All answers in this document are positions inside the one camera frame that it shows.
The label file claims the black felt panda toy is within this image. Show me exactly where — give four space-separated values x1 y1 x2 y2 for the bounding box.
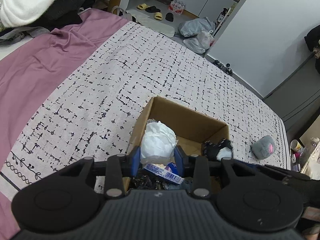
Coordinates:
202 139 233 161

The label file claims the black clothes pile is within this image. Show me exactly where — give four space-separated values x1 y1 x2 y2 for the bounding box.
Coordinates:
28 0 95 31

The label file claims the water bottle pack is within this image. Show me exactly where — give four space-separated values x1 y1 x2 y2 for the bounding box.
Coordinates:
168 0 185 15

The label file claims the white soft ball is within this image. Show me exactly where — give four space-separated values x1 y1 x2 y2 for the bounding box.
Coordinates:
140 119 178 165

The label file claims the white black patterned blanket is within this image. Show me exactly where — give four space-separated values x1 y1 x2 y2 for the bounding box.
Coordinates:
0 21 292 201

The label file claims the mauve bed sheet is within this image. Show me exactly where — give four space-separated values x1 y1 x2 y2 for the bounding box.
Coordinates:
1 9 127 239

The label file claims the grey plush mouse toy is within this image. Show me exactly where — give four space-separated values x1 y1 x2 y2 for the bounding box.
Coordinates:
251 135 276 160

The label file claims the grey floor mat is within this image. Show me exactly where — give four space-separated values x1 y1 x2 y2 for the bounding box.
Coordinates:
126 9 175 37

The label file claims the black slipper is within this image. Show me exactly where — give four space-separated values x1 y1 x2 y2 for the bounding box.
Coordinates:
165 12 174 22

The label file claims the blue tissue packet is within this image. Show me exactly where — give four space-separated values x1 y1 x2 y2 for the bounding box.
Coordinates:
143 164 184 185

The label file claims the yellow slipper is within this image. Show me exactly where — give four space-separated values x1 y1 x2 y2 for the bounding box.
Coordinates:
137 3 149 10
154 12 163 21

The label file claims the brown cardboard box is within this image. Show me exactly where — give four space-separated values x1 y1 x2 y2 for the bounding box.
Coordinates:
127 96 229 155

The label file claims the grey plastic bags pile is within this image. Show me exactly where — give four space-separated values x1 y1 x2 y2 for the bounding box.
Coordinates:
178 17 216 54

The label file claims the black plastic bag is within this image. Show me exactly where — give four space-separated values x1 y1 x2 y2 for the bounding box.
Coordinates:
129 169 168 190

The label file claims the yellow white cup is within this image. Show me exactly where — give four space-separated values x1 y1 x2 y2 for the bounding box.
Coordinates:
290 139 304 154

